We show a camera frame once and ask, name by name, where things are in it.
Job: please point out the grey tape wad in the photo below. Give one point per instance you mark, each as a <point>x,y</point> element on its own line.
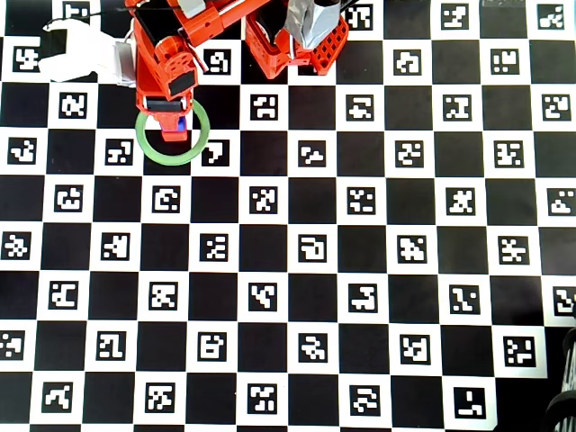
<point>312,22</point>

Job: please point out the black white marker checkerboard mat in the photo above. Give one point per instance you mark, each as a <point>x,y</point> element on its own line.
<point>288,315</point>

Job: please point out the black flexible tripod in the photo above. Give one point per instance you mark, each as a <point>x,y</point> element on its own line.
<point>568,405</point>

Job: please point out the red robot arm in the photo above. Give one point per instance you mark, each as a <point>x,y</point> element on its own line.
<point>270,36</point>

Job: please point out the red gripper body black motor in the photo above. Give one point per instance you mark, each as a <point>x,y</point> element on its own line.
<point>163,106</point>

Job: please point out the blue cube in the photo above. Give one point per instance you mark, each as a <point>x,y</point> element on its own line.
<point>182,123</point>

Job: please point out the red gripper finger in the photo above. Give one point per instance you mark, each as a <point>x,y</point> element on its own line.
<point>173,136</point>

